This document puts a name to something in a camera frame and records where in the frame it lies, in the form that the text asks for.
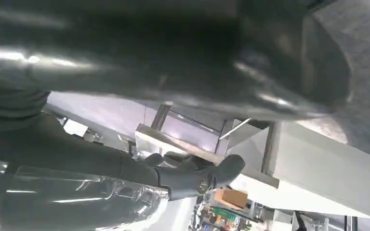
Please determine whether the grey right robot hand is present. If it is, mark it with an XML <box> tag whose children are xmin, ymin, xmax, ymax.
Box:
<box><xmin>0</xmin><ymin>0</ymin><xmax>352</xmax><ymax>231</ymax></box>

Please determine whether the orange brown block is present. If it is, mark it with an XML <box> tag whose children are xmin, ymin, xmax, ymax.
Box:
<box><xmin>213</xmin><ymin>189</ymin><xmax>249</xmax><ymax>210</ymax></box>

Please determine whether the green circuit board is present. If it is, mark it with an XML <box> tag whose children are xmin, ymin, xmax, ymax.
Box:
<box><xmin>211</xmin><ymin>207</ymin><xmax>239</xmax><ymax>224</ymax></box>

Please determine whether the white cabinet box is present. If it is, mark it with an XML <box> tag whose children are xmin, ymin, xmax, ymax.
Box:
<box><xmin>225</xmin><ymin>120</ymin><xmax>370</xmax><ymax>219</ymax></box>

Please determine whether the steel frame table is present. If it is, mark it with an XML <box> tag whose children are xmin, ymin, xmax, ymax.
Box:
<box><xmin>135</xmin><ymin>102</ymin><xmax>280</xmax><ymax>189</ymax></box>

